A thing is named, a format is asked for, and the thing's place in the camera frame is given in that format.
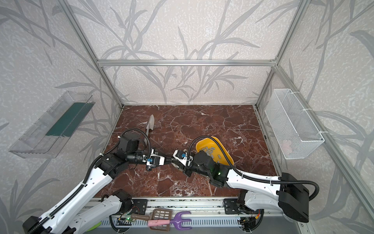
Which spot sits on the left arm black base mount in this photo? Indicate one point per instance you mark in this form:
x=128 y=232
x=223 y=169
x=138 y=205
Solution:
x=134 y=206

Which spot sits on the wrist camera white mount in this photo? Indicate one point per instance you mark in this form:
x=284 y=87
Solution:
x=182 y=157
x=154 y=160

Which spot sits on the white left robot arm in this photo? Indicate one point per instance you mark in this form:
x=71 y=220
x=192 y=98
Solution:
x=66 y=217

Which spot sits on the pink object in basket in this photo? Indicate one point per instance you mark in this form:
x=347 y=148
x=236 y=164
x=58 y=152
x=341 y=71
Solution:
x=286 y=147

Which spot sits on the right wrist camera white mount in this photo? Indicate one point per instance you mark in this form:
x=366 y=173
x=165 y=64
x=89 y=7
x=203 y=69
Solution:
x=182 y=157

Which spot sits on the white wire mesh basket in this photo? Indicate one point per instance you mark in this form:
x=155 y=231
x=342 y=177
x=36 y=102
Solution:
x=290 y=120

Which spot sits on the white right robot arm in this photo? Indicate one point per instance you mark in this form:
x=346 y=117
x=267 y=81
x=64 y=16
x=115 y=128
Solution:
x=260 y=192

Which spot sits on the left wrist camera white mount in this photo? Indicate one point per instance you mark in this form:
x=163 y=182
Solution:
x=154 y=160

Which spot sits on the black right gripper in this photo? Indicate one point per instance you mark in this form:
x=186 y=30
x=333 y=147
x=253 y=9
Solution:
x=177 y=161

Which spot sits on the green toy shovel yellow handle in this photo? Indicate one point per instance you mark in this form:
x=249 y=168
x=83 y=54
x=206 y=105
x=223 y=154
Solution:
x=95 y=226

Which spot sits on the grey toy trowel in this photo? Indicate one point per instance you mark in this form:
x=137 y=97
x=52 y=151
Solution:
x=149 y=127

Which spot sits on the clear plastic wall bin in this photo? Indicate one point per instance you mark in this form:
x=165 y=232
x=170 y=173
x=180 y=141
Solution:
x=46 y=137

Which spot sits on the yellow plastic tray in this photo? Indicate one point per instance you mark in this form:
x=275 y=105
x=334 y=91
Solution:
x=207 y=142

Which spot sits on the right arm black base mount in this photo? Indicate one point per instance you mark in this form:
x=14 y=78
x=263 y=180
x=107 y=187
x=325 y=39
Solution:
x=237 y=206

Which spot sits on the brown toy spatula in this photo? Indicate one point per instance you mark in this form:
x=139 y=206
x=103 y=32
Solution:
x=157 y=213

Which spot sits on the purple toy fork pink handle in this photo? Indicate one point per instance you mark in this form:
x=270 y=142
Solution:
x=176 y=221

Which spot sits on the grey staple strips pile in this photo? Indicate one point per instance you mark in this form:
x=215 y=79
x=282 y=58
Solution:
x=214 y=153

